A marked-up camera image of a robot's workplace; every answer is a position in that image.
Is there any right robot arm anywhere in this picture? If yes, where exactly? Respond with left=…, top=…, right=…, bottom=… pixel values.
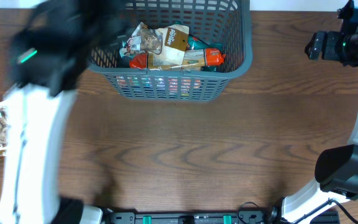
left=265, top=1, right=358, bottom=223

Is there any Kleenex tissue multipack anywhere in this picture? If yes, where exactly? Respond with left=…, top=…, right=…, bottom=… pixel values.
left=113, top=76, right=203, bottom=99

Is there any grey plastic basket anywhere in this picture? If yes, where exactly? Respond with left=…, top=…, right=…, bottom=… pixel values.
left=87, top=0, right=254, bottom=102

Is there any green Nescafe coffee bag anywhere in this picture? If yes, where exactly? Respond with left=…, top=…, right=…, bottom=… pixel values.
left=184, top=35, right=226, bottom=72

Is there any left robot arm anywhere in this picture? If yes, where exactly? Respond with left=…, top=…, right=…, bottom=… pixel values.
left=0, top=0, right=128, bottom=223

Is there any right black cable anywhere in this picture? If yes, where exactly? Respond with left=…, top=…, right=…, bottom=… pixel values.
left=293, top=198, right=358, bottom=224

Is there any red orange biscuit pack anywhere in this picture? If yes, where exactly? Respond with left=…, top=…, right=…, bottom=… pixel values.
left=129, top=48, right=225, bottom=70

